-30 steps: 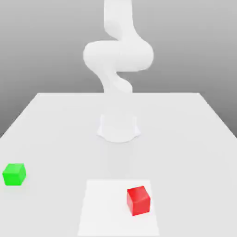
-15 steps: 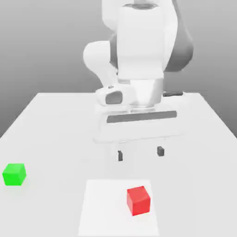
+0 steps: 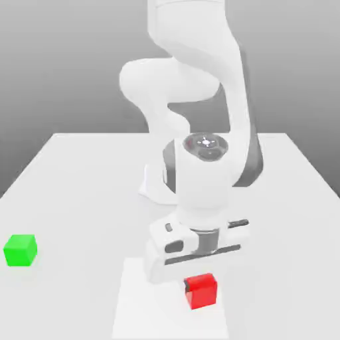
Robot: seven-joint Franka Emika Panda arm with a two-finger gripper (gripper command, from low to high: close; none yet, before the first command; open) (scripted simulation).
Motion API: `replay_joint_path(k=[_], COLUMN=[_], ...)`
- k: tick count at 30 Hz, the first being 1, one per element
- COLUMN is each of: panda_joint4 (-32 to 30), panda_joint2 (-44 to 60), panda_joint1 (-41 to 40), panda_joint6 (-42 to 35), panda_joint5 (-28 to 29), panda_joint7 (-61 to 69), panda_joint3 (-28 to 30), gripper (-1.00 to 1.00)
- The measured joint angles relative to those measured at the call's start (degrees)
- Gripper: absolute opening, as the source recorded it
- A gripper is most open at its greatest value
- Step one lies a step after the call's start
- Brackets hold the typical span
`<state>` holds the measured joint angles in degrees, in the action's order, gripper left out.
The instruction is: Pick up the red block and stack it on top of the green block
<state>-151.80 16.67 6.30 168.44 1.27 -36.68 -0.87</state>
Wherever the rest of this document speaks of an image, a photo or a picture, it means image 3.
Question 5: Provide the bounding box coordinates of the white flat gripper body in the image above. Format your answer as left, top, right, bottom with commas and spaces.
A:
143, 233, 250, 284

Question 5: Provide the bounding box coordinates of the small green cube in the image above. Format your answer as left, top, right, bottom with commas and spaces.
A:
3, 234, 39, 267

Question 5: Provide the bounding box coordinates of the small red cube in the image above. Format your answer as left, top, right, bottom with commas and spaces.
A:
183, 272, 218, 311

